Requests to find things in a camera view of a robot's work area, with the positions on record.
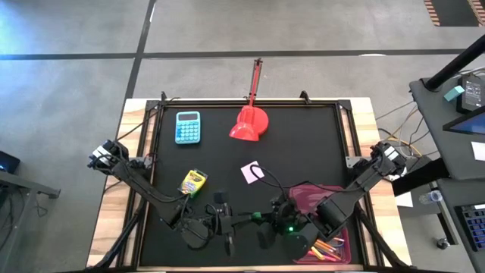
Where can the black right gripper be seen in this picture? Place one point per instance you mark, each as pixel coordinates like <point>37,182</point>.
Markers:
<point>286,218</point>

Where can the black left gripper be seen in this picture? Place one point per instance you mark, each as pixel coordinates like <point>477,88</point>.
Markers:
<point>223,220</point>

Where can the green eraser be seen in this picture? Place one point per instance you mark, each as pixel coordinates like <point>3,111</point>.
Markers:
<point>256,216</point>

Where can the pink plastic pencil case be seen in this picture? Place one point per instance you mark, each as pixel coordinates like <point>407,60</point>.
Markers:
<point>307,197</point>

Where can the white sticky note pad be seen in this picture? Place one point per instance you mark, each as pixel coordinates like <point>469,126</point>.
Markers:
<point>248,174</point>

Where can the yellow highlighter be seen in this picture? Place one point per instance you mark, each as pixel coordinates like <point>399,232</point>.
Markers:
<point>317,253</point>

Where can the yellow green crayon box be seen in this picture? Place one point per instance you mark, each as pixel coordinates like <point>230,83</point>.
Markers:
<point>193,182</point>

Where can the orange pencil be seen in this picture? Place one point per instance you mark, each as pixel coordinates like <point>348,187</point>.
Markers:
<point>330,253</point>
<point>326,246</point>

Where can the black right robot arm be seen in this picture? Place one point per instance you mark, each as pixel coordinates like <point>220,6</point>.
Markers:
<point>360,186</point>

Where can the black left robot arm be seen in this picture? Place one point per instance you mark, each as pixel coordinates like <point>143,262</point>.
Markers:
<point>151,193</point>

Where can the red desk lamp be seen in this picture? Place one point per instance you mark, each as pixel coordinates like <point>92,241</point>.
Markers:
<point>248,123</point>

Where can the teal calculator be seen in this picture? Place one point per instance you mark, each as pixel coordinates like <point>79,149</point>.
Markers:
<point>188,127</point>

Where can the white paper sheet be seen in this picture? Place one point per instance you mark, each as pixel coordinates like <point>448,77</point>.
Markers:
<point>404,199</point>

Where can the clear water bottle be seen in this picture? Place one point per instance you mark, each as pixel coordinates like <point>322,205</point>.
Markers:
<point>430,197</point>

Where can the black caster wheel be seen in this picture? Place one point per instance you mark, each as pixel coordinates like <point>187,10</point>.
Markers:
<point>442,243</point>

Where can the dark grey lower desk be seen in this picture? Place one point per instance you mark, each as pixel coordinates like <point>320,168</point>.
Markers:
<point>451,197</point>

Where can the dark grey side desk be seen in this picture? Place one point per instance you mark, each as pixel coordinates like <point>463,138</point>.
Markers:
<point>435,110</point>

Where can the black keyboard with lit keys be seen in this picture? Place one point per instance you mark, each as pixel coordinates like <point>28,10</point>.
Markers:
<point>475,227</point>

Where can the white paper note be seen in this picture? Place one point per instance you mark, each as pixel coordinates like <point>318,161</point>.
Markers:
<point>478,151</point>

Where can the laptop screen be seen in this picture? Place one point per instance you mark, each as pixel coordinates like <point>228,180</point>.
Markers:
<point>470,127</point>

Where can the grey metal desk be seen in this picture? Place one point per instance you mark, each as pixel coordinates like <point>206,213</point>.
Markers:
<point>22,189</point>

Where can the teal block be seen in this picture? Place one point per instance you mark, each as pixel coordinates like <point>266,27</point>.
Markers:
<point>454,93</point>

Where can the black power adapter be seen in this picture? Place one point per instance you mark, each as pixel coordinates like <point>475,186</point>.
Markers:
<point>470,93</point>

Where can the black pole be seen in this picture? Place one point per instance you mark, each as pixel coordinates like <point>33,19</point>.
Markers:
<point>452,66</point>

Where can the black device with blue light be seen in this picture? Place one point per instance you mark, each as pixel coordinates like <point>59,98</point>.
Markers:
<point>7,162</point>

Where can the black aluminium table frame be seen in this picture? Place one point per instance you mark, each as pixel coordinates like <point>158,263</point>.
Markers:
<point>208,102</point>

